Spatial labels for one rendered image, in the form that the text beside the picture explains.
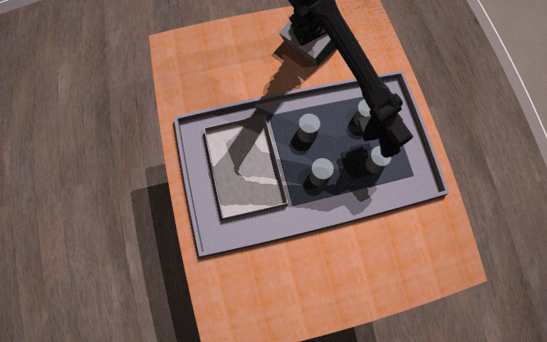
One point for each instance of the clear glass cylinder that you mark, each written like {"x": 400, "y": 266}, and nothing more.
{"x": 362, "y": 111}
{"x": 321, "y": 172}
{"x": 308, "y": 127}
{"x": 375, "y": 163}

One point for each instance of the white shallow rectangular tray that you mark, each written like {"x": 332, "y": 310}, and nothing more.
{"x": 245, "y": 167}

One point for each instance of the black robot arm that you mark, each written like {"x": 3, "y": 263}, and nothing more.
{"x": 318, "y": 17}

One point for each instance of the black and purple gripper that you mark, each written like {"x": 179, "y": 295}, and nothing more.
{"x": 364, "y": 123}

